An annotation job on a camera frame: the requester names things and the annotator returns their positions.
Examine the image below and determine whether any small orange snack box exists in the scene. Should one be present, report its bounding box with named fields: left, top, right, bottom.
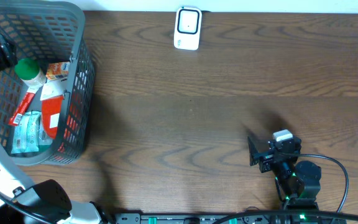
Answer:
left=46, top=62, right=70, bottom=80

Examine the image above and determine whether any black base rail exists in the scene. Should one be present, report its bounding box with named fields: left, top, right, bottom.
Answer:
left=114, top=213, right=346, bottom=224

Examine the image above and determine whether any red tool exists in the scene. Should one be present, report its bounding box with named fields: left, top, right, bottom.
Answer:
left=40, top=78, right=67, bottom=139

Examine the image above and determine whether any green lid jar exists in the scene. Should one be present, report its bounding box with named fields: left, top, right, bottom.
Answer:
left=14, top=58, right=47, bottom=88

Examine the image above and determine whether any white barcode scanner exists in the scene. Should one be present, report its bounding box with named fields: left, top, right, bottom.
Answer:
left=173, top=6, right=202, bottom=50

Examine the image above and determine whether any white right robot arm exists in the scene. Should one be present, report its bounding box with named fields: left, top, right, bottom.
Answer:
left=247, top=132, right=322, bottom=210

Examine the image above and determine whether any grey plastic shopping basket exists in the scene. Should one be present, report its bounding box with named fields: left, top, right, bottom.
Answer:
left=0, top=1, right=95, bottom=166

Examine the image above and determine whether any red coffee stick packet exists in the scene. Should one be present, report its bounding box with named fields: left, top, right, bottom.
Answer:
left=8, top=88, right=39, bottom=126

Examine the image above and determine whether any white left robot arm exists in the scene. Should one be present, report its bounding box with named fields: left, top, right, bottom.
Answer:
left=0, top=31, right=114, bottom=223

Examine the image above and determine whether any teal wet wipes pack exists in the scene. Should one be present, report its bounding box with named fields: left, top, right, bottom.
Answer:
left=11, top=111, right=53, bottom=154

